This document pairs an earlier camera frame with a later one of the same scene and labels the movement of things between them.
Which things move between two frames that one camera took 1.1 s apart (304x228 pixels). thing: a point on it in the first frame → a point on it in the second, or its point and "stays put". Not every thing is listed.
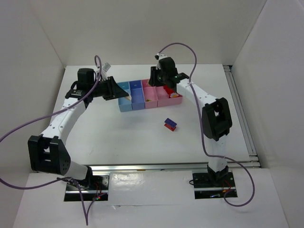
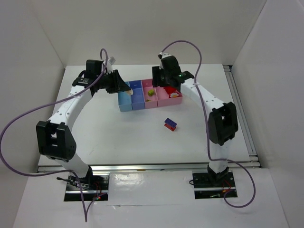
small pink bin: x=150 y=96 stays put
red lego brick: x=168 y=90 stays put
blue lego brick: x=170 y=122 stays put
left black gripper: x=109 y=87 → x=112 y=80
